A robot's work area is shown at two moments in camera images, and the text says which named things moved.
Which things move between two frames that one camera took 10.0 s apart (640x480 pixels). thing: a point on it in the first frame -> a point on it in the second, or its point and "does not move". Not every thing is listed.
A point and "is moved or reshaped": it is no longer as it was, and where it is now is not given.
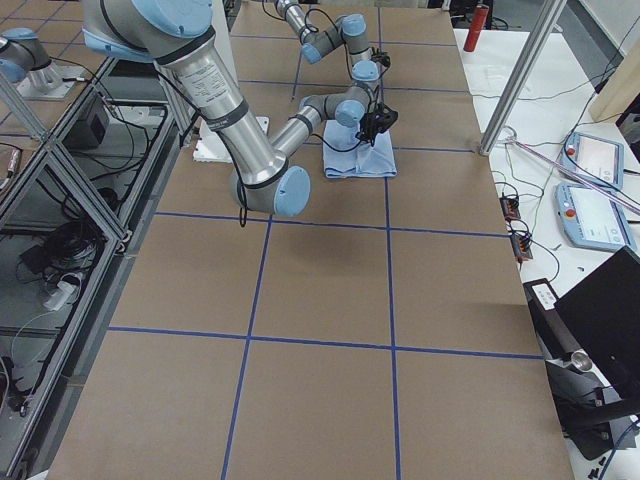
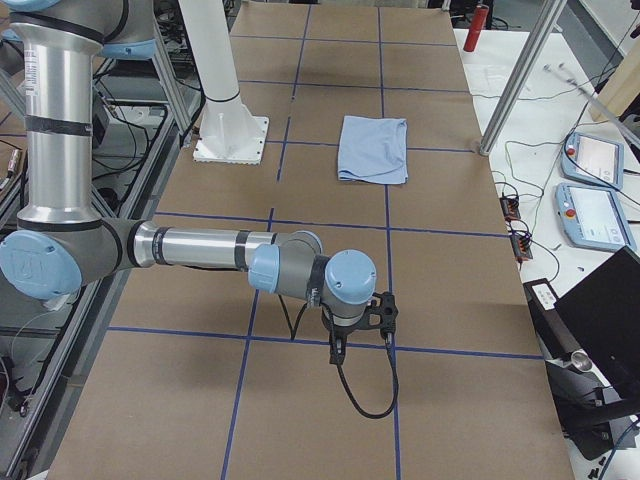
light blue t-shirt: x=376 y=160 is moved or reshaped
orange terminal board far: x=510 y=207 does not move
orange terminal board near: x=520 y=245 does not move
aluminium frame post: x=521 y=75 does not move
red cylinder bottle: x=475 y=28 does not move
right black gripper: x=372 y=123 -> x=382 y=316
